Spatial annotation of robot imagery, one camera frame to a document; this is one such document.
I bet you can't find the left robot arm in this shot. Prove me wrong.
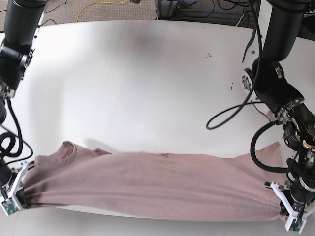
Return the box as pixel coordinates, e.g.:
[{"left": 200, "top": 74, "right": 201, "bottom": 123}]
[{"left": 241, "top": 0, "right": 315, "bottom": 233}]

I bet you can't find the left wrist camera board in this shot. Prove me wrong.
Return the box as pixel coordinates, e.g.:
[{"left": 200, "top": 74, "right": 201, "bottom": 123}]
[{"left": 285, "top": 216, "right": 307, "bottom": 234}]

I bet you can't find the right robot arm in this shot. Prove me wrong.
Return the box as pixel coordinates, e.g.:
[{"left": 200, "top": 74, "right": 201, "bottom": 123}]
[{"left": 0, "top": 0, "right": 47, "bottom": 216}]

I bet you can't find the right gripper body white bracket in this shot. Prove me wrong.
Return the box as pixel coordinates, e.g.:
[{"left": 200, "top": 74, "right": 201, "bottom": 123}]
[{"left": 0, "top": 161, "right": 34, "bottom": 211}]

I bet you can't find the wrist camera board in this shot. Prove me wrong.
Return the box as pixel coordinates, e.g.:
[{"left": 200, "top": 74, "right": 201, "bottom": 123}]
[
  {"left": 285, "top": 216, "right": 307, "bottom": 234},
  {"left": 0, "top": 198, "right": 19, "bottom": 216}
]

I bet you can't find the yellow cable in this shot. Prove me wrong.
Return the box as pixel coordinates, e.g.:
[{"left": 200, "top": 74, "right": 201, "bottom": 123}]
[{"left": 76, "top": 0, "right": 126, "bottom": 22}]

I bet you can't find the mauve t-shirt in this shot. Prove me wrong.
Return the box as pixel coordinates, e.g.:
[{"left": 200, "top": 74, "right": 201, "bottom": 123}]
[{"left": 23, "top": 134, "right": 286, "bottom": 222}]

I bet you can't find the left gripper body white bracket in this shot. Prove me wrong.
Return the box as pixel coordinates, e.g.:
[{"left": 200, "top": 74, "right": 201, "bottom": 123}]
[{"left": 263, "top": 181, "right": 315, "bottom": 233}]

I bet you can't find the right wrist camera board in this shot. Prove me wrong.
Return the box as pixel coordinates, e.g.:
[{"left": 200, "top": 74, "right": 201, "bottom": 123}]
[{"left": 0, "top": 198, "right": 19, "bottom": 216}]

